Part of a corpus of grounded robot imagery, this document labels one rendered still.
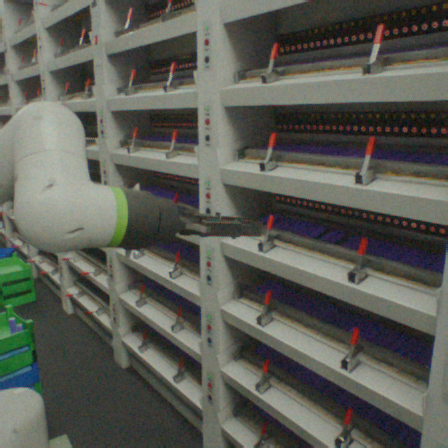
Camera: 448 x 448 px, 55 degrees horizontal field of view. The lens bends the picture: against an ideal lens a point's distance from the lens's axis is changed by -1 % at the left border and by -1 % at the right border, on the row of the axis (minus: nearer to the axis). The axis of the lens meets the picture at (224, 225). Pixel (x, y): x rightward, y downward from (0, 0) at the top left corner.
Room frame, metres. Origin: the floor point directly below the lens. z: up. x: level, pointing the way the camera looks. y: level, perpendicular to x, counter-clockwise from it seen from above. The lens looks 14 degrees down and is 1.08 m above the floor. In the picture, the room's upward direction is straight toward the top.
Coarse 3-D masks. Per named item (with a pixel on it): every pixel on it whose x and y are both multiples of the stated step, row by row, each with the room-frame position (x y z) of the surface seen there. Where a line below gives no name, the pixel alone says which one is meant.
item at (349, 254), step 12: (264, 228) 1.11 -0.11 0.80; (288, 240) 1.04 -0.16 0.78; (300, 240) 1.00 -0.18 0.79; (312, 240) 0.98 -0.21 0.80; (312, 252) 0.96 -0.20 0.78; (324, 252) 0.95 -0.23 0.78; (336, 252) 0.92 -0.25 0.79; (348, 252) 0.90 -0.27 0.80; (372, 264) 0.85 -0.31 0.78; (384, 264) 0.83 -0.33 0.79; (396, 264) 0.81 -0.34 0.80; (408, 264) 0.80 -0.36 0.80; (408, 276) 0.79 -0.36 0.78; (420, 276) 0.77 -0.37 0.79; (432, 276) 0.75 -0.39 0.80
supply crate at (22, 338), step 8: (8, 312) 1.47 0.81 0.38; (0, 320) 1.46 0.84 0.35; (8, 320) 1.47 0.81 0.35; (16, 320) 1.45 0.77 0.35; (0, 328) 1.45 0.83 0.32; (8, 328) 1.45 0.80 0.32; (16, 328) 1.44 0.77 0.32; (24, 328) 1.41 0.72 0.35; (32, 328) 1.35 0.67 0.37; (0, 336) 1.39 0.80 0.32; (8, 336) 1.29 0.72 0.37; (16, 336) 1.31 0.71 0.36; (24, 336) 1.33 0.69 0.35; (32, 336) 1.35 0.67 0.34; (0, 344) 1.27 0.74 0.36; (8, 344) 1.29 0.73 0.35; (16, 344) 1.31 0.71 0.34; (24, 344) 1.33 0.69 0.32; (0, 352) 1.27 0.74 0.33
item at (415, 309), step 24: (240, 216) 1.19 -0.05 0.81; (336, 216) 1.05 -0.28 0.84; (240, 240) 1.12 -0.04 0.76; (432, 240) 0.86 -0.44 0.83; (264, 264) 1.01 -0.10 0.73; (288, 264) 0.94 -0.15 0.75; (312, 264) 0.92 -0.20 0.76; (336, 288) 0.84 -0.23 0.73; (360, 288) 0.79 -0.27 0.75; (384, 288) 0.78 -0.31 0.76; (408, 288) 0.76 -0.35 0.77; (432, 288) 0.75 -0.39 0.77; (384, 312) 0.76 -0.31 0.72; (408, 312) 0.71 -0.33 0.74; (432, 312) 0.68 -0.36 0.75
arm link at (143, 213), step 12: (132, 192) 0.64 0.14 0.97; (144, 192) 0.65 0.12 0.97; (132, 204) 0.61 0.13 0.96; (144, 204) 0.63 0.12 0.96; (156, 204) 0.64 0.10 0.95; (132, 216) 0.60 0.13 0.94; (144, 216) 0.62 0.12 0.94; (156, 216) 0.63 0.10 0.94; (132, 228) 0.60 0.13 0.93; (144, 228) 0.62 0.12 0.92; (156, 228) 0.63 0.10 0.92; (132, 240) 0.61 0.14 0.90; (144, 240) 0.62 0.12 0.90
